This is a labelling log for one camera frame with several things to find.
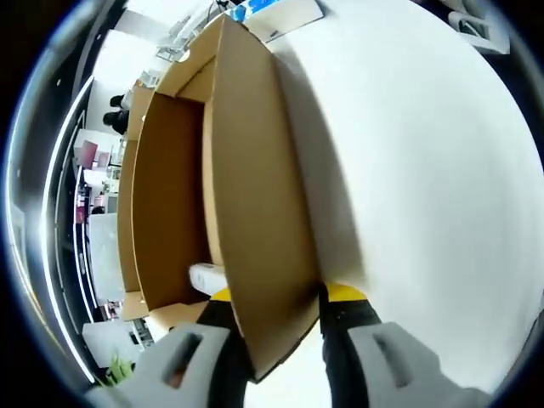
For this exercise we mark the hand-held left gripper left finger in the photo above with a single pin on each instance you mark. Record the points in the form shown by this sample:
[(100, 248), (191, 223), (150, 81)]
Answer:
[(221, 353)]

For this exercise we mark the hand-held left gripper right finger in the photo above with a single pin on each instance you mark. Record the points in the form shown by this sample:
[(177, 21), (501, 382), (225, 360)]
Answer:
[(340, 357)]

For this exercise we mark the white tube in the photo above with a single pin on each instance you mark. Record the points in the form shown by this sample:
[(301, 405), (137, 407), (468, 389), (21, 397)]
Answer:
[(206, 278)]

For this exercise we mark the brown cardboard shoe box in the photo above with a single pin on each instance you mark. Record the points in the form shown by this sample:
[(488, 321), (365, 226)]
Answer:
[(263, 191)]

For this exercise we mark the blue and white pack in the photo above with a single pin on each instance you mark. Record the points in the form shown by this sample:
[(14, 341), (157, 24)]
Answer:
[(289, 17)]

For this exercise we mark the white frosted desk partition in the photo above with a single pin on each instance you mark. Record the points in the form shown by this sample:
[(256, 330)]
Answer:
[(105, 255)]

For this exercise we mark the red display screen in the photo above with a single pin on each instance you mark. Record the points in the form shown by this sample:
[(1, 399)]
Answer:
[(86, 154)]

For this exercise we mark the white table sign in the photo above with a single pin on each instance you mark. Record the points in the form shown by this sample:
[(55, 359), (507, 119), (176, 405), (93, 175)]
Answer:
[(489, 40)]

